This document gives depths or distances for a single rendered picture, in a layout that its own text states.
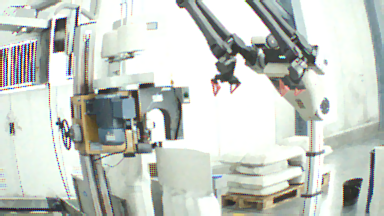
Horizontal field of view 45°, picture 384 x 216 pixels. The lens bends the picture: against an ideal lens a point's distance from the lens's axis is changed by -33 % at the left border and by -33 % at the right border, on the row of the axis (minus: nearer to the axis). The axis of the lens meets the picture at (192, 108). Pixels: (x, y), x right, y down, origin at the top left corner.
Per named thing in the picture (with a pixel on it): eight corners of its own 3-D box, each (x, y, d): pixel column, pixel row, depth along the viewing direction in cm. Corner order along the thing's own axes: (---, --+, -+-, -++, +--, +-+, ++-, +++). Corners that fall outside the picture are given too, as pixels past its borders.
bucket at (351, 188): (364, 199, 502) (367, 178, 500) (350, 207, 486) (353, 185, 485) (349, 199, 527) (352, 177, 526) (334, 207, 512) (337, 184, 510)
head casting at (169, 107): (185, 138, 346) (181, 80, 344) (143, 143, 333) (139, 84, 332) (157, 135, 371) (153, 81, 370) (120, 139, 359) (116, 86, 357)
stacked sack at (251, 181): (305, 176, 616) (306, 163, 616) (261, 190, 581) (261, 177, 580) (281, 175, 652) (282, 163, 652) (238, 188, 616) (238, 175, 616)
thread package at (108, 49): (128, 55, 335) (128, 26, 334) (106, 58, 328) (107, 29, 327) (117, 57, 348) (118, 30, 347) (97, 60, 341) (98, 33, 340)
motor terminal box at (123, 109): (137, 122, 306) (135, 97, 305) (124, 125, 297) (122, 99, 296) (124, 122, 310) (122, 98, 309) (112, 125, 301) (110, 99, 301)
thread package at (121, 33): (153, 50, 313) (152, 20, 312) (123, 54, 304) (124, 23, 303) (138, 53, 327) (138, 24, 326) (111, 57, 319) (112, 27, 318)
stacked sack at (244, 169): (290, 170, 610) (291, 157, 610) (257, 178, 593) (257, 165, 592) (259, 166, 670) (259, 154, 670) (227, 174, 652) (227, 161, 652)
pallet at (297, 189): (331, 183, 646) (332, 172, 646) (260, 211, 583) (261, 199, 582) (294, 182, 720) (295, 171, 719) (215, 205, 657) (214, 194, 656)
